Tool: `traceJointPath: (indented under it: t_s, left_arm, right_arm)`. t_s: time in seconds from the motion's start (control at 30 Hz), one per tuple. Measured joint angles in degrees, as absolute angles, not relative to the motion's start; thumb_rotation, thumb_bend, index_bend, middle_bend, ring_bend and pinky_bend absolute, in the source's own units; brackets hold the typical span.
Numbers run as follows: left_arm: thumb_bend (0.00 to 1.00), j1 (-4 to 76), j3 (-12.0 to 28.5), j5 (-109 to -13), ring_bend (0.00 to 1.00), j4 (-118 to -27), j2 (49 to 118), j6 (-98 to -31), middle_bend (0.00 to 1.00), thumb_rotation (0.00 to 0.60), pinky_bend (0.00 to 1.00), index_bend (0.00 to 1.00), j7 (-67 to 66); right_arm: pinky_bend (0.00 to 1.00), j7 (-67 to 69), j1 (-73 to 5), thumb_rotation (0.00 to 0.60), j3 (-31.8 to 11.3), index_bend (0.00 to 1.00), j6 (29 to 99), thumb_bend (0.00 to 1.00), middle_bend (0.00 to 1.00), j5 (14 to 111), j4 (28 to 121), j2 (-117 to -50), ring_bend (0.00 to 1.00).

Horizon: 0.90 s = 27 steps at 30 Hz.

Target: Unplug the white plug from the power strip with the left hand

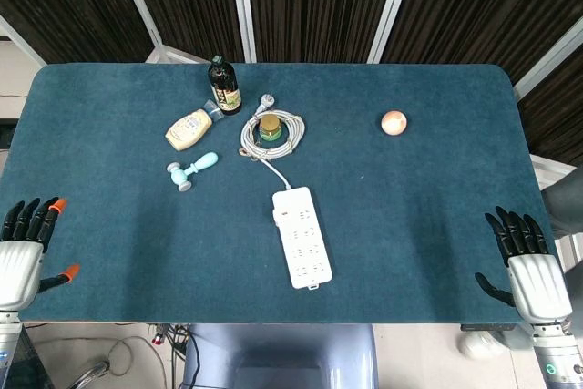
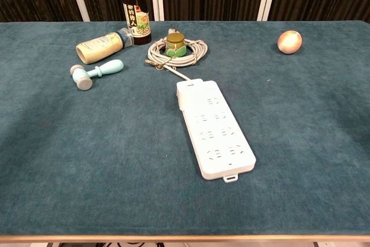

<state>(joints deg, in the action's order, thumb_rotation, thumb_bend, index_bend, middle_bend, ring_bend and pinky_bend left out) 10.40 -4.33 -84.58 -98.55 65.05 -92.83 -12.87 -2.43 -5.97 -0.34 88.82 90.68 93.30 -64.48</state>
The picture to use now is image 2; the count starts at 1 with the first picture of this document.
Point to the small gold-lidded green jar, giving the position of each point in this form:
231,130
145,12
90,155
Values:
175,43

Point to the dark sauce bottle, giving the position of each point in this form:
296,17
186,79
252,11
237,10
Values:
136,7

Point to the pale round onion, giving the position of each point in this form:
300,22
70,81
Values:
290,42

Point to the cream squeeze sauce bottle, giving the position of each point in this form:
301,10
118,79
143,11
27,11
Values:
98,48

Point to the teal velvet table cloth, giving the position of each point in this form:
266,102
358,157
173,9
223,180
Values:
86,157

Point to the mint toy hammer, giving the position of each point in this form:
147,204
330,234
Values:
110,67

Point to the white power strip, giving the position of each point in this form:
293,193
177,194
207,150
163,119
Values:
219,131

